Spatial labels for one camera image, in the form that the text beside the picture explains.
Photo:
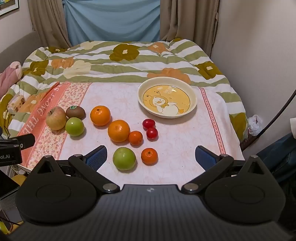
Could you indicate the green apple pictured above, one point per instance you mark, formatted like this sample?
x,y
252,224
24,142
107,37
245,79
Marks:
x,y
74,126
124,159

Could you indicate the grey upholstered bed frame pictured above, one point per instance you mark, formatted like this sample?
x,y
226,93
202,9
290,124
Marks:
x,y
16,48

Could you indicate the cream plate with duck print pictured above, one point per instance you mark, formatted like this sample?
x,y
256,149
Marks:
x,y
166,102

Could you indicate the pink floral printed cloth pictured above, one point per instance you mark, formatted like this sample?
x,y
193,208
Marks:
x,y
180,139

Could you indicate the wall poster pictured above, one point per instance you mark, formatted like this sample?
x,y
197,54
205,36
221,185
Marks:
x,y
8,5

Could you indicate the white plastic bag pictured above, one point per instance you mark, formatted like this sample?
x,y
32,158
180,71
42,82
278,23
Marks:
x,y
254,125

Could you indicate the small mandarin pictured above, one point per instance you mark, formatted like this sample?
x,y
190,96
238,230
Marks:
x,y
149,156
135,138

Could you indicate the green striped floral blanket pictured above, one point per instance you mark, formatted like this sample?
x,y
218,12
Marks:
x,y
129,64

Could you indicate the pink plush toy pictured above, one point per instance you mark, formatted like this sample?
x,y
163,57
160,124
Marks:
x,y
9,77

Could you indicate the large orange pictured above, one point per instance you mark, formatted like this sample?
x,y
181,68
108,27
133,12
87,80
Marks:
x,y
100,115
118,131

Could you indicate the red cherry tomato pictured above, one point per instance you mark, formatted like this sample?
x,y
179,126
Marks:
x,y
148,124
152,133

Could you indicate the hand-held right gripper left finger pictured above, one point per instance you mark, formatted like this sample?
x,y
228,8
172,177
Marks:
x,y
97,157

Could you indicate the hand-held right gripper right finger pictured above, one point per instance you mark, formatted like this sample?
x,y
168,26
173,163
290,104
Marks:
x,y
204,157

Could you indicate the brown kiwi with green sticker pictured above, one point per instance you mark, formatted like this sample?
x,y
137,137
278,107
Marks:
x,y
76,112

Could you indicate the tissue packet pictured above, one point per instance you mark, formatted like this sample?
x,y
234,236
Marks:
x,y
16,104

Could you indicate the red-yellow apple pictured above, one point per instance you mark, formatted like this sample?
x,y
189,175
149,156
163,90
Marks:
x,y
56,118

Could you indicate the beige curtain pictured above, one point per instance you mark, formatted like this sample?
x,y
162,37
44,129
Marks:
x,y
189,20
50,20

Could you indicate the blue hanging cloth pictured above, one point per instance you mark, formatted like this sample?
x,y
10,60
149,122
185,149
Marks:
x,y
111,20

